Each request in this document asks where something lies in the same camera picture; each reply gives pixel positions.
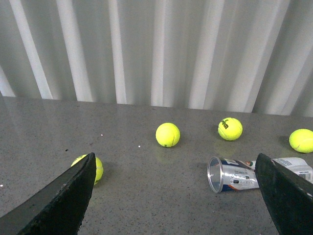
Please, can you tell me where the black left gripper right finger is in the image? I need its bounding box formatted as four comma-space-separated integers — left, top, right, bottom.
255, 153, 313, 235

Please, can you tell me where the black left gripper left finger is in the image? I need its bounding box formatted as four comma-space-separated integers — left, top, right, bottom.
0, 153, 96, 235

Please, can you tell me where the clear Wilson tennis ball can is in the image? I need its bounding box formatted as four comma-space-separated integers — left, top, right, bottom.
207, 157, 313, 193

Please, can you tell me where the yellow tennis ball near can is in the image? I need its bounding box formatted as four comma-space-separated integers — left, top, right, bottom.
289, 129, 313, 153

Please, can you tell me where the yellow tennis ball far left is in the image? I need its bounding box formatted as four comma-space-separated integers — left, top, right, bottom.
71, 154, 104, 185

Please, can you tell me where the yellow tennis ball with logo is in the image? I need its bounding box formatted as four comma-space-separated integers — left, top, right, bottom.
218, 117, 243, 141

